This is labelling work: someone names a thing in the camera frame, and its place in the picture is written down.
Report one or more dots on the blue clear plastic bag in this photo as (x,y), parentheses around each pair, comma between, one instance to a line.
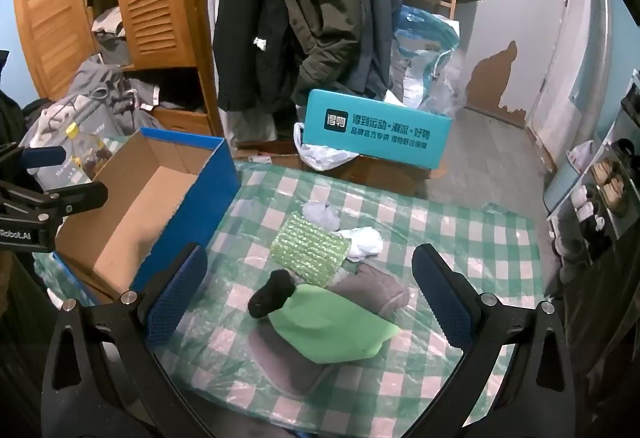
(425,63)

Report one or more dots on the white plastic bag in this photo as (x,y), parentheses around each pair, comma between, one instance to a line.
(320,155)

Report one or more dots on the teal box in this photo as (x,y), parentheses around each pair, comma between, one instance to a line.
(380,133)

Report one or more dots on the yellow cap plastic bottle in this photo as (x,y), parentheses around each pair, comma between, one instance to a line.
(85,153)

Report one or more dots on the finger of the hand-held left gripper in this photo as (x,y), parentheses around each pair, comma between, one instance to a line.
(75,198)
(45,156)

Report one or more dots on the green knitted cloth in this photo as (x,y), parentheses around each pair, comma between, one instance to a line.
(310,248)

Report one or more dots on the black sock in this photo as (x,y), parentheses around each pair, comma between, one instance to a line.
(270,295)

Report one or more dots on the light blue bin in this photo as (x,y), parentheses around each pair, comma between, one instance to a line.
(565,188)

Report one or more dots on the green checked tablecloth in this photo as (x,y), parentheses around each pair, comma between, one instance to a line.
(475,258)

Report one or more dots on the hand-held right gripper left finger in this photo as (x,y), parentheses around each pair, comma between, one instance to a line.
(175,303)

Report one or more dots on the blue cardboard box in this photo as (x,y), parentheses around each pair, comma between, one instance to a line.
(125,228)

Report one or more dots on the black long coat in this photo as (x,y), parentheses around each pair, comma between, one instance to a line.
(250,18)

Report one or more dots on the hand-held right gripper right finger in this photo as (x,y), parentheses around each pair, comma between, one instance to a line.
(445,303)

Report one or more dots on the olive jacket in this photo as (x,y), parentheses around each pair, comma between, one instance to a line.
(325,8)

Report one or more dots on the metal shoe rack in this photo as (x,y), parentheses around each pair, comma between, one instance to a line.
(600,198)

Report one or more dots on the white door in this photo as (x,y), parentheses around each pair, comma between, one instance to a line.
(570,58)

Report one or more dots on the grey fleece cloth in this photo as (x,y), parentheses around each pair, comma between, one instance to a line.
(372,290)

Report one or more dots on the brown cardboard box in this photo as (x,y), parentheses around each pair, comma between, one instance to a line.
(390,175)

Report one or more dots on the white cloth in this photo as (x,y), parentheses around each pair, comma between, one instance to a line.
(365,243)

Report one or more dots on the grey hoodie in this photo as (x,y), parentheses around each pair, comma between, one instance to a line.
(100,83)

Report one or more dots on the light grey sock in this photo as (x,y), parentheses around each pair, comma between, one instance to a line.
(322,215)

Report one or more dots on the light green cloth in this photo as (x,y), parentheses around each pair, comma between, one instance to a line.
(330,323)

